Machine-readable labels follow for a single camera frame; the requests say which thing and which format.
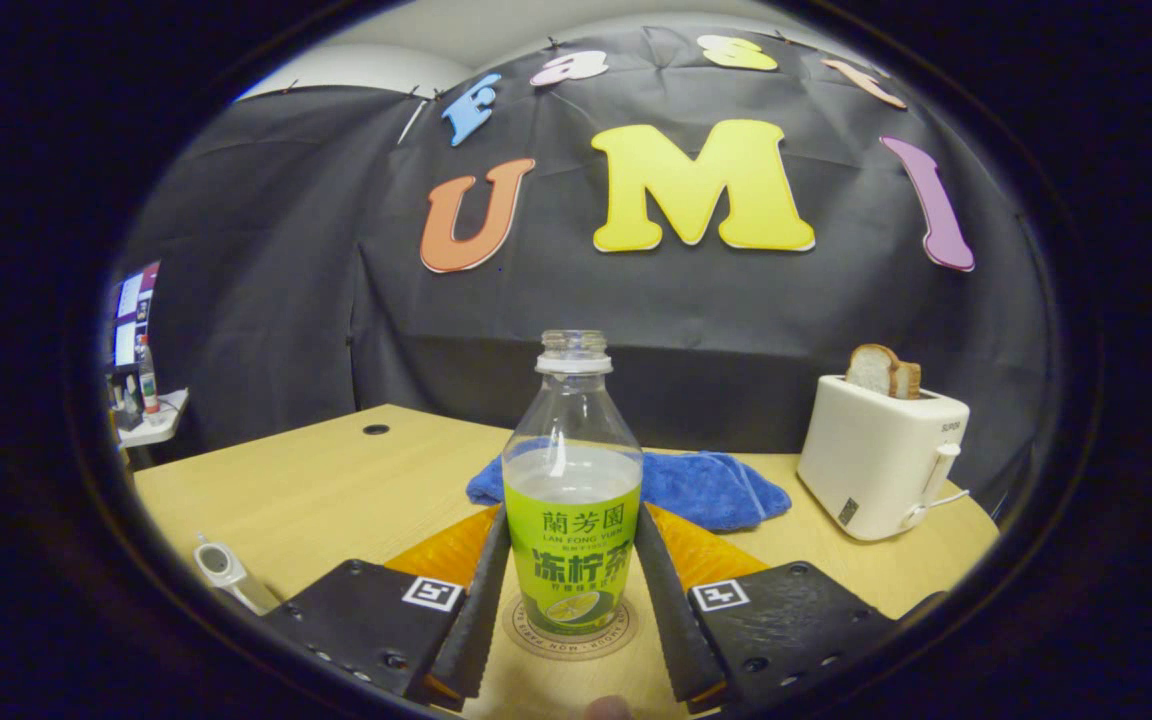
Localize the blue towel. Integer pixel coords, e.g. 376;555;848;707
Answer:
466;437;793;534

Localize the white toaster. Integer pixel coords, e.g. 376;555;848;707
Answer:
798;375;971;542

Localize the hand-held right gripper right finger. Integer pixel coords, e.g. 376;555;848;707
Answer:
633;503;902;715

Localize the computer monitor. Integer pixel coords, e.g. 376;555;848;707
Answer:
111;262;162;371

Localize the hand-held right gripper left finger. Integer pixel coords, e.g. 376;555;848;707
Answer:
261;503;512;713

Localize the black backdrop cloth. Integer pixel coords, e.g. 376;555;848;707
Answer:
121;25;1052;521

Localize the green label water bottle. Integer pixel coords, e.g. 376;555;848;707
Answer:
501;330;645;638

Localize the pale bread slice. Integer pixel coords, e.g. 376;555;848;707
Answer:
846;344;899;397

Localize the red-capped plastic bottle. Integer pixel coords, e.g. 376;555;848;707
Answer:
139;335;161;416

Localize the white side table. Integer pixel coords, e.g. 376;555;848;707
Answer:
116;388;189;448

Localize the round brown coaster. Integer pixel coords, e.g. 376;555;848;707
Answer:
502;590;640;661

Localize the white teacup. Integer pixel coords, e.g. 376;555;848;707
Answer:
194;533;282;616

